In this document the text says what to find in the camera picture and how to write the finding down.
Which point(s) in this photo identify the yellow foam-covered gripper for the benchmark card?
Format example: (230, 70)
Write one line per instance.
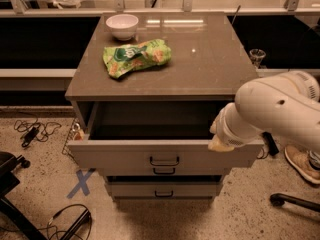
(226, 132)

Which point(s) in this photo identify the grey top drawer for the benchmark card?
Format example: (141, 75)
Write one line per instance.
(147, 135)

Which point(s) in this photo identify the grey drawer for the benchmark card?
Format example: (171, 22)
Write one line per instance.
(162, 171)
(192, 190)
(147, 135)

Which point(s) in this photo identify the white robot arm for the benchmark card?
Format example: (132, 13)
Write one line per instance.
(285, 104)

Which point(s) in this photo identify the grey drawer cabinet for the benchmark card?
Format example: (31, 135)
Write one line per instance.
(207, 64)

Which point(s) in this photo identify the grey bottom drawer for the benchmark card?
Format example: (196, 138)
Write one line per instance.
(192, 190)

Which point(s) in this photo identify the grey middle drawer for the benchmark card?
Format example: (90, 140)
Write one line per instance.
(162, 171)

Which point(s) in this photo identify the black bar on floor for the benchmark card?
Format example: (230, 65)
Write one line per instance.
(271, 144)

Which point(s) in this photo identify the black chair leg with caster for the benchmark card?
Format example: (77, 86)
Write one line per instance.
(279, 199)

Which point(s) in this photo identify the tan shoe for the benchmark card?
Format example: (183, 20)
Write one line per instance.
(306, 162)

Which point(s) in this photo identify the clear glass cup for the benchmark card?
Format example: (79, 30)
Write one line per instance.
(256, 56)

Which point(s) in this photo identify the green snack bag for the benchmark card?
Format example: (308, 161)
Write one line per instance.
(129, 58)

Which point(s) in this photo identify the blue tape cross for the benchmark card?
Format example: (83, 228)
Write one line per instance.
(82, 183)

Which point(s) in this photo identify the white bowl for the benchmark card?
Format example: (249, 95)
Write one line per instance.
(122, 26)

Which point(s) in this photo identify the wire basket with items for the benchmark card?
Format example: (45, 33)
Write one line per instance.
(75, 132)

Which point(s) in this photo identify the black stand with cables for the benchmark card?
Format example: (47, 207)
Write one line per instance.
(85, 218)

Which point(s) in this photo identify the black power adapter with cable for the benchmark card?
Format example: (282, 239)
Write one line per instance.
(33, 129)

